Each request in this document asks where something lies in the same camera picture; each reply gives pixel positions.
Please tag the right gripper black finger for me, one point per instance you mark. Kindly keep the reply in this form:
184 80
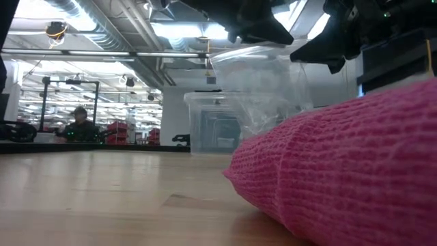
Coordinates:
327 44
338 65

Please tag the clear plastic wrapper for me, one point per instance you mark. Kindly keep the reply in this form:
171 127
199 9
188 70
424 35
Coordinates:
259 78

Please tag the pink elastic bandage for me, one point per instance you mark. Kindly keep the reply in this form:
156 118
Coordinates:
341 171

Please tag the clear plastic storage box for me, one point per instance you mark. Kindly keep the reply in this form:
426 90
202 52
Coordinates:
211 119

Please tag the small black background device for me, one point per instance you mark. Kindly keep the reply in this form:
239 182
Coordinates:
182 138

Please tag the red storage bins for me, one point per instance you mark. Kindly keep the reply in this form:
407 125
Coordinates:
154 136
117 133

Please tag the black monitor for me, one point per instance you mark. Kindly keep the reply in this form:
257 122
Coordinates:
4 109

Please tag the black aluminium table frame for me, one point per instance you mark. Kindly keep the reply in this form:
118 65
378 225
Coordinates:
85 147

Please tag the black robot rig frame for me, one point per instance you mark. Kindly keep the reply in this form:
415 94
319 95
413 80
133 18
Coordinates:
44 102

